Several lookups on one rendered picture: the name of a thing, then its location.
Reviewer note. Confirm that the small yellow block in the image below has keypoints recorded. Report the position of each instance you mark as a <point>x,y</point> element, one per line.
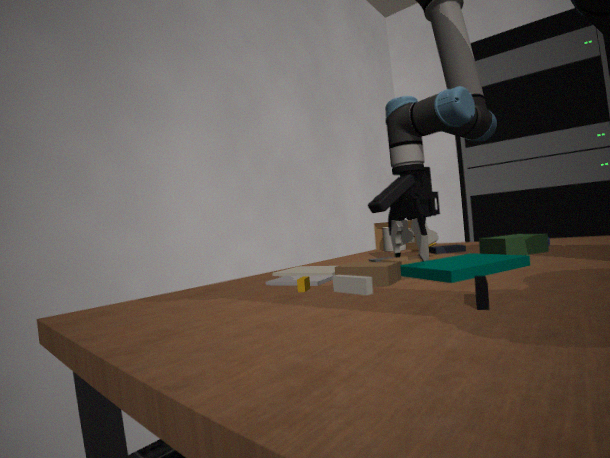
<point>303,284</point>

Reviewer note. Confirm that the tan rectangular box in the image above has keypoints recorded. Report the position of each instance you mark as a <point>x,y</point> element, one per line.
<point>382,273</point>

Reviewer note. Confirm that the brown rectangular box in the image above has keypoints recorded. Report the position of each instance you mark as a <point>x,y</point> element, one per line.
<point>379,235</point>

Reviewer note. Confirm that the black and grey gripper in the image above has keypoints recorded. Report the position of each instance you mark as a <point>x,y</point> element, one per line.
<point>415,208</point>

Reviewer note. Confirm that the wooden ball-in-hole puzzle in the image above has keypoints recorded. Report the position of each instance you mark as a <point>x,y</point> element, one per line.
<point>410,259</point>

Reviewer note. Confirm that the grey mug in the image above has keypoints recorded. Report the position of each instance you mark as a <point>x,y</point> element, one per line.
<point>387,240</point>

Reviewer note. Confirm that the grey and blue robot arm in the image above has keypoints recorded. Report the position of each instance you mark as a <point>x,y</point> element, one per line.
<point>455,106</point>

